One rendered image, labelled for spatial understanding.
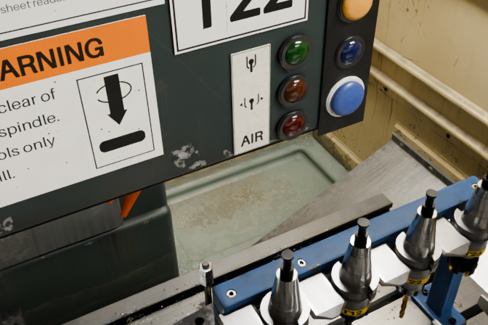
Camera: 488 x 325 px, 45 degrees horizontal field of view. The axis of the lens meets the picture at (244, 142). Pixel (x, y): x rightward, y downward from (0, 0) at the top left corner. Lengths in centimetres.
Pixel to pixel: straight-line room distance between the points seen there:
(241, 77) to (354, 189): 122
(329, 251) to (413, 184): 77
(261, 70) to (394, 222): 53
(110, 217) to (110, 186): 92
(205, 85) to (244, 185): 151
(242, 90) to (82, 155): 12
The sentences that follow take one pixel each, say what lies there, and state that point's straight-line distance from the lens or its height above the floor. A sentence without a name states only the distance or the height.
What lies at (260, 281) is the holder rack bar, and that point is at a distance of 80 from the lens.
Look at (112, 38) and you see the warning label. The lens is 35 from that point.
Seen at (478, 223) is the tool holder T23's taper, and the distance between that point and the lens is 92.
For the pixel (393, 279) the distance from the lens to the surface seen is 84.
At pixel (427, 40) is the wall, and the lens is 148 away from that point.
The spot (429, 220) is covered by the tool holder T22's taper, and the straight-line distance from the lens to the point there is 82.
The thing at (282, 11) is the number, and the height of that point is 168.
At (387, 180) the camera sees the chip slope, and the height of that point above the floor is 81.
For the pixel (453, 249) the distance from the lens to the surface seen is 90.
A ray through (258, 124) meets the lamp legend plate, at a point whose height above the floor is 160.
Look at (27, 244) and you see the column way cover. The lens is 132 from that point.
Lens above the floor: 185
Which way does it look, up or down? 38 degrees down
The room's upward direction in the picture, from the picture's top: 1 degrees counter-clockwise
